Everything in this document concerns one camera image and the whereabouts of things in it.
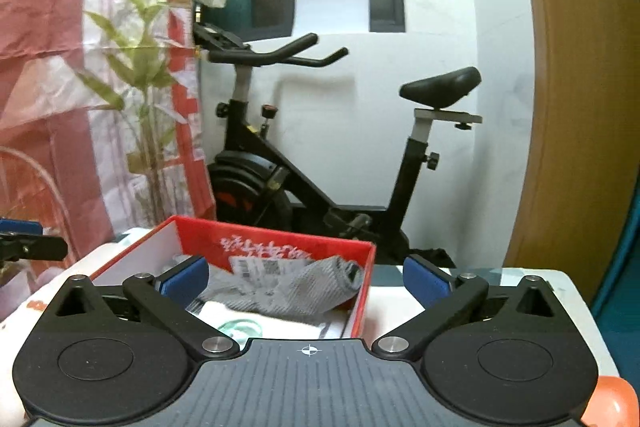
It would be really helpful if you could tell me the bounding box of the teal curtain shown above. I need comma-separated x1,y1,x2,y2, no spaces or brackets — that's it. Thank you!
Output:
590,0,640,388

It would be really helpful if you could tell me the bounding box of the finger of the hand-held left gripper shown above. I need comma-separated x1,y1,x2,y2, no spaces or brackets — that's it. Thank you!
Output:
0,219,69,264

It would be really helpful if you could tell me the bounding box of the grey knitted sock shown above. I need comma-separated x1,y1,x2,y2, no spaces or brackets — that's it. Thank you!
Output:
187,257,367,324

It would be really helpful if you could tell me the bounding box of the white cartoon print tablecloth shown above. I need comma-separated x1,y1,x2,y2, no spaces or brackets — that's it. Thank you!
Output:
0,232,624,427

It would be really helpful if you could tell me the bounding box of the white cloth with green print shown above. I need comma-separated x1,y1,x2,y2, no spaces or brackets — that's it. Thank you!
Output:
192,299,352,341

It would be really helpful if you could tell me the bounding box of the black exercise bike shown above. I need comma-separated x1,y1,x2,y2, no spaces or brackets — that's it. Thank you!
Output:
192,22,484,269

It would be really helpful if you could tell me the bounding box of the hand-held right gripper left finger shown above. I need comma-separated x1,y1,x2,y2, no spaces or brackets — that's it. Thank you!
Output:
52,255,240,361

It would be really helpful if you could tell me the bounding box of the red strawberry print cardboard box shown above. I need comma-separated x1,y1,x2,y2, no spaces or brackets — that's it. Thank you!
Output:
89,215,377,341

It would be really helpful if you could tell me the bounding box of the wooden door panel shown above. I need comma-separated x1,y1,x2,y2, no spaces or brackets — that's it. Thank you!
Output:
502,0,640,304

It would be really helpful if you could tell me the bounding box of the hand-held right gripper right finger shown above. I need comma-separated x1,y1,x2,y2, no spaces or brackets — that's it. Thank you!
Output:
372,254,567,361

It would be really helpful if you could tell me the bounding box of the pink bamboo print sheet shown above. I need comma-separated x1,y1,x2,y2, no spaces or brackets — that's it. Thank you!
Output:
0,0,217,323

